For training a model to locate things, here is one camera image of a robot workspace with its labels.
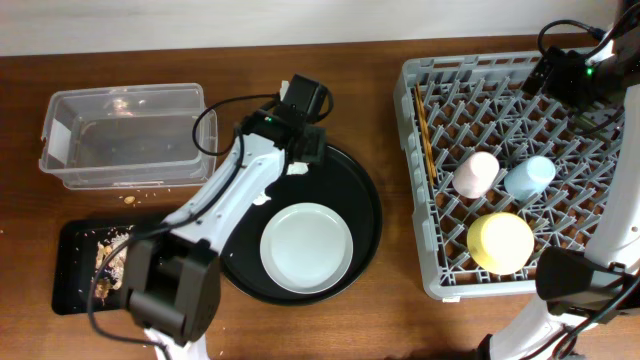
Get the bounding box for yellow bowl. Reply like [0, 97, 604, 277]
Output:
[466, 212, 534, 275]

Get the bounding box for light blue cup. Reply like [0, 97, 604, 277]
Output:
[504, 156, 556, 201]

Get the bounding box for pink cup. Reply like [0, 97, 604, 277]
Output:
[452, 152, 500, 199]

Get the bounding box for grey plate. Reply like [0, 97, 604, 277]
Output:
[260, 203, 354, 295]

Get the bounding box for wooden chopstick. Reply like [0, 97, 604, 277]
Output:
[414, 83, 435, 185]
[425, 110, 437, 186]

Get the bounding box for clear plastic bin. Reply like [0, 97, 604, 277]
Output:
[39, 83, 218, 190]

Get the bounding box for black rectangular bin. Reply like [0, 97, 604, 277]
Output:
[51, 217, 143, 315]

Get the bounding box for grey dishwasher rack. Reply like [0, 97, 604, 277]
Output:
[393, 51, 623, 302]

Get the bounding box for round black tray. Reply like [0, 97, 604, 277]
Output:
[221, 145, 383, 306]

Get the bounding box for white napkin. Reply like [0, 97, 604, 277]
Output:
[252, 162, 310, 206]

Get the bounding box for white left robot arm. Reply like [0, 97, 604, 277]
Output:
[121, 75, 333, 359]

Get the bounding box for food scraps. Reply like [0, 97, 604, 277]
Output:
[85, 225, 134, 305]

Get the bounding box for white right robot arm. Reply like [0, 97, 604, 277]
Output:
[475, 1, 639, 359]

